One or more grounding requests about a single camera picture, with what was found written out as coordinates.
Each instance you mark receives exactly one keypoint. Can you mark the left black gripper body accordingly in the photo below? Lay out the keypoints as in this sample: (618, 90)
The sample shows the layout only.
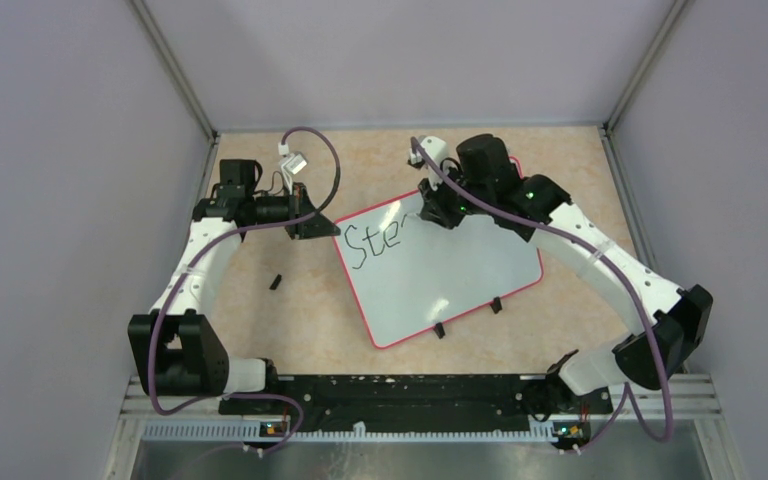
(270, 208)

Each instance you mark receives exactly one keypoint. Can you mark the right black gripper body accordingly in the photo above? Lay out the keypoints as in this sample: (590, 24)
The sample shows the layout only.
(451, 205)

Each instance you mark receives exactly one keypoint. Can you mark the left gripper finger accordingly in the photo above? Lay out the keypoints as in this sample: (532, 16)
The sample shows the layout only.
(308, 210)
(312, 229)

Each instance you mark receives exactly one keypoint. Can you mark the black marker cap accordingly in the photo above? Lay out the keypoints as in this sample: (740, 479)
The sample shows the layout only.
(276, 282)

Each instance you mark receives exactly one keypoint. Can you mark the pink framed whiteboard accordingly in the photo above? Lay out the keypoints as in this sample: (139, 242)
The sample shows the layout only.
(409, 276)

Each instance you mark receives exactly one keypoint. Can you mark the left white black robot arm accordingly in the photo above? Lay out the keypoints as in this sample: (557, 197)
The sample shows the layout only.
(176, 350)

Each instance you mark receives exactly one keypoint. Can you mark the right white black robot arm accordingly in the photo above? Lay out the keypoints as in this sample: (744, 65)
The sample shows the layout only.
(665, 322)

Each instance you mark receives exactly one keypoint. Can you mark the black whiteboard foot clip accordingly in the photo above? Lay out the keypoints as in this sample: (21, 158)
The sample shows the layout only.
(439, 330)
(496, 305)

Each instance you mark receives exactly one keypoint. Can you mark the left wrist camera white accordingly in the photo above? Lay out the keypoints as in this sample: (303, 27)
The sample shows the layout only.
(290, 164)

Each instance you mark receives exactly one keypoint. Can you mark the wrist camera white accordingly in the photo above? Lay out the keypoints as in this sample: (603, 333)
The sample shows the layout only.
(290, 164)
(425, 148)

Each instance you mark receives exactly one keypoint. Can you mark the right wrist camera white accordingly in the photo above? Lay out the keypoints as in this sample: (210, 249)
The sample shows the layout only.
(425, 148)

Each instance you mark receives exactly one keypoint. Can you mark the white slotted cable duct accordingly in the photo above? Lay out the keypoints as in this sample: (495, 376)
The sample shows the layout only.
(247, 431)

